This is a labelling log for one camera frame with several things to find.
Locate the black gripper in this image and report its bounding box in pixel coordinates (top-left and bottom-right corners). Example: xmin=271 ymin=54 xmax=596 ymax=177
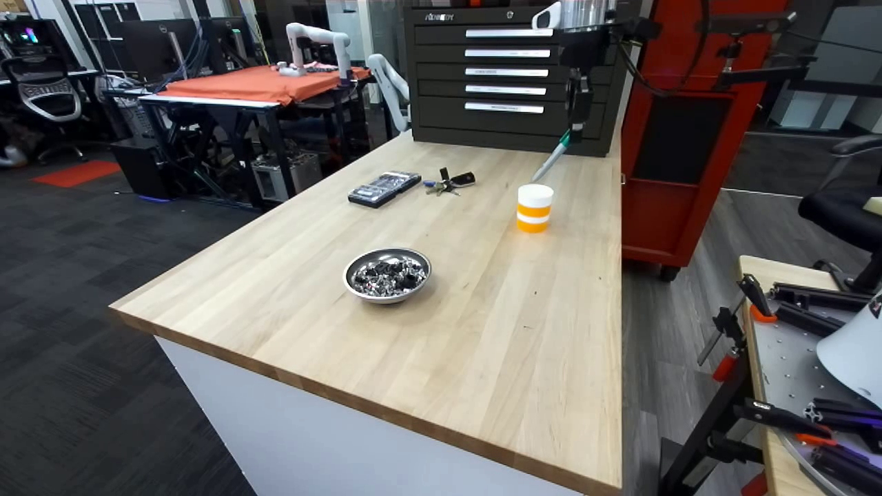
xmin=555 ymin=24 xmax=614 ymax=133

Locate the black box under table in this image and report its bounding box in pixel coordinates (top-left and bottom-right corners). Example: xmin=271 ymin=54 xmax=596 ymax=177
xmin=108 ymin=135 xmax=174 ymax=200

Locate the red metal cabinet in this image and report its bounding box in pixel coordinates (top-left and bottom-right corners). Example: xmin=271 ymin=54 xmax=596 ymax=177
xmin=620 ymin=0 xmax=795 ymax=280

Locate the red floor mat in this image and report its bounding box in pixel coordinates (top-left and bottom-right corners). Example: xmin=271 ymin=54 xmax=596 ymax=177
xmin=31 ymin=155 xmax=126 ymax=192

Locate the round metal bowl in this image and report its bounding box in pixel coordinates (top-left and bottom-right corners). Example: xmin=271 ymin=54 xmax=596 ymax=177
xmin=338 ymin=246 xmax=436 ymax=309

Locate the wooden cart top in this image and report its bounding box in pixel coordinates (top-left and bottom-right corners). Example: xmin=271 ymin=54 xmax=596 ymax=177
xmin=737 ymin=254 xmax=882 ymax=496

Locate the bunch of keys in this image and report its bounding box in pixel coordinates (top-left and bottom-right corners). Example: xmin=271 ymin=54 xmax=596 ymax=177
xmin=421 ymin=164 xmax=479 ymax=199

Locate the computer monitor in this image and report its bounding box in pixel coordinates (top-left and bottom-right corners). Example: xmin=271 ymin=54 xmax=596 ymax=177
xmin=0 ymin=16 xmax=49 ymax=61

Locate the black tool chest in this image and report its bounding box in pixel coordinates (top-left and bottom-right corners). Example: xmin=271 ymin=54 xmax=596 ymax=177
xmin=403 ymin=3 xmax=629 ymax=159

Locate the table with orange cover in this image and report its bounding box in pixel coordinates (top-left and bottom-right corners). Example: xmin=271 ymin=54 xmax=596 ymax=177
xmin=136 ymin=61 xmax=376 ymax=116

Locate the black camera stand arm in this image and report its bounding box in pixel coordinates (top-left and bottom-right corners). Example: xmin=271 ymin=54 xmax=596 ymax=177
xmin=708 ymin=31 xmax=822 ymax=95

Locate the white cup with orange band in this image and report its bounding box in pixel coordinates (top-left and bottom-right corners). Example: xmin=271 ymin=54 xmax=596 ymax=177
xmin=512 ymin=182 xmax=556 ymax=237

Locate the perforated grey base plate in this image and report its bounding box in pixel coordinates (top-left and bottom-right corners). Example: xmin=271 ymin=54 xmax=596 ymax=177
xmin=749 ymin=306 xmax=882 ymax=496

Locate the black clamp with orange pad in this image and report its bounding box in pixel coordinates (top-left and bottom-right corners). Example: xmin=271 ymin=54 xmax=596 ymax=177
xmin=734 ymin=270 xmax=779 ymax=326
xmin=694 ymin=306 xmax=749 ymax=386

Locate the black mesh office chair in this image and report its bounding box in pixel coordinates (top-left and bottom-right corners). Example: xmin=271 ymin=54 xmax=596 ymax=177
xmin=0 ymin=53 xmax=88 ymax=130

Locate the black padded office chair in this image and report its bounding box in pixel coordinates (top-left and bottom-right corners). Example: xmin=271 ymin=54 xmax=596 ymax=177
xmin=795 ymin=135 xmax=882 ymax=298

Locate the pile of small metal parts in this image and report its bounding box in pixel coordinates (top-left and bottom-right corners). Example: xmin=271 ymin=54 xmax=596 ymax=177
xmin=347 ymin=251 xmax=428 ymax=298

